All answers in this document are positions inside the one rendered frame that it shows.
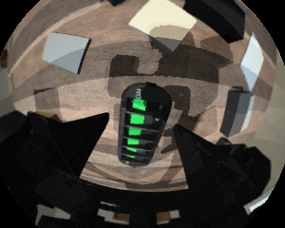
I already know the dark grey controller unit with green rocker switches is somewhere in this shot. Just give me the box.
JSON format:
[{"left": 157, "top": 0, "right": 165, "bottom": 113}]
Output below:
[{"left": 117, "top": 81, "right": 172, "bottom": 167}]

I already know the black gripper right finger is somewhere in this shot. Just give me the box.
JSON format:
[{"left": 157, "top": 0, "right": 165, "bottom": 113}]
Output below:
[{"left": 173, "top": 123, "right": 246, "bottom": 189}]

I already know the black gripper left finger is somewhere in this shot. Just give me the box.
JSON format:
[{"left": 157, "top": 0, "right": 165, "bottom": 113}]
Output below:
[{"left": 26, "top": 111, "right": 109, "bottom": 178}]

